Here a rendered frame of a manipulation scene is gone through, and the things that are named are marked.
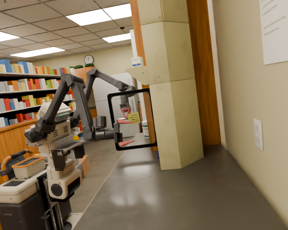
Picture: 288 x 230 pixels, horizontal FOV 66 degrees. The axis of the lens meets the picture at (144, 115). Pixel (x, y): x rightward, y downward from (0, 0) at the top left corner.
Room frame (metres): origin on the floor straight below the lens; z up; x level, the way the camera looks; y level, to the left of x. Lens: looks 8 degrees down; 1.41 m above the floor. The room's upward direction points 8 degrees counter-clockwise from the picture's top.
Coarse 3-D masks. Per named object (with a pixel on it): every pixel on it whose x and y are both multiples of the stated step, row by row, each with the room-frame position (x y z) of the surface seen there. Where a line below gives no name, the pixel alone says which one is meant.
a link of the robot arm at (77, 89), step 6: (66, 78) 1.35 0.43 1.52; (72, 78) 1.34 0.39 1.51; (72, 84) 1.33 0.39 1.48; (78, 84) 1.34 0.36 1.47; (84, 84) 1.41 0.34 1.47; (72, 90) 1.34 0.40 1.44; (78, 90) 1.32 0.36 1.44; (78, 96) 1.31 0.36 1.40; (84, 96) 1.32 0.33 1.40; (78, 102) 1.30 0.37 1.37; (84, 102) 1.29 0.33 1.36; (78, 108) 1.29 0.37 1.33; (84, 108) 1.26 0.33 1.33; (84, 114) 1.25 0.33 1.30; (90, 114) 1.27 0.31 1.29; (84, 120) 1.23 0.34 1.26; (90, 120) 1.24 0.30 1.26; (84, 126) 1.21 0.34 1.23; (90, 126) 1.21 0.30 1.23; (84, 132) 1.20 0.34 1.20; (84, 138) 1.19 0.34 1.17
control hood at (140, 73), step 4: (128, 68) 1.18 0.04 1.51; (132, 68) 1.17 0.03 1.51; (136, 68) 1.17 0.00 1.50; (140, 68) 1.17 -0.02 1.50; (144, 68) 1.17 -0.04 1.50; (128, 72) 1.18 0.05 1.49; (132, 72) 1.17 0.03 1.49; (136, 72) 1.17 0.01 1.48; (140, 72) 1.17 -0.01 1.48; (144, 72) 1.17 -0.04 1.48; (132, 76) 1.18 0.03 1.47; (136, 76) 1.17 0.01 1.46; (140, 76) 1.17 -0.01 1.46; (144, 76) 1.17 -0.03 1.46; (140, 80) 1.17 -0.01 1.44; (144, 80) 1.17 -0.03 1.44; (148, 80) 1.17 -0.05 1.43; (144, 84) 1.17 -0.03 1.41; (148, 84) 1.17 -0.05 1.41
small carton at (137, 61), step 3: (135, 57) 1.26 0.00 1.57; (138, 57) 1.25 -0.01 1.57; (141, 57) 1.28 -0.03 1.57; (132, 60) 1.26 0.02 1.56; (135, 60) 1.26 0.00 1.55; (138, 60) 1.25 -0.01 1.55; (141, 60) 1.27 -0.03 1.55; (132, 63) 1.26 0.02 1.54; (135, 63) 1.26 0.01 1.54; (138, 63) 1.25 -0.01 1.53; (141, 63) 1.26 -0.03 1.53; (135, 66) 1.26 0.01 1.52; (138, 66) 1.25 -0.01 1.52
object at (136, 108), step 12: (120, 96) 1.48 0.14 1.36; (132, 96) 1.48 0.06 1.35; (144, 96) 1.47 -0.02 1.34; (120, 108) 1.49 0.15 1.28; (132, 108) 1.48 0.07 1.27; (144, 108) 1.47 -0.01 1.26; (132, 120) 1.48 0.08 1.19; (144, 120) 1.48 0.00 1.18; (120, 132) 1.49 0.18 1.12; (132, 132) 1.48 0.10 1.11; (144, 132) 1.48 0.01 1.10; (132, 144) 1.48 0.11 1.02
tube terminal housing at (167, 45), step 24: (168, 24) 1.17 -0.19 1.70; (144, 48) 1.16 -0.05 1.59; (168, 48) 1.16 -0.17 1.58; (168, 72) 1.15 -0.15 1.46; (192, 72) 1.26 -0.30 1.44; (168, 96) 1.15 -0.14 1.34; (192, 96) 1.24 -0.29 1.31; (168, 120) 1.15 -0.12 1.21; (192, 120) 1.23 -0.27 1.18; (168, 144) 1.16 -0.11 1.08; (192, 144) 1.22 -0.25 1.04; (168, 168) 1.16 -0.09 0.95
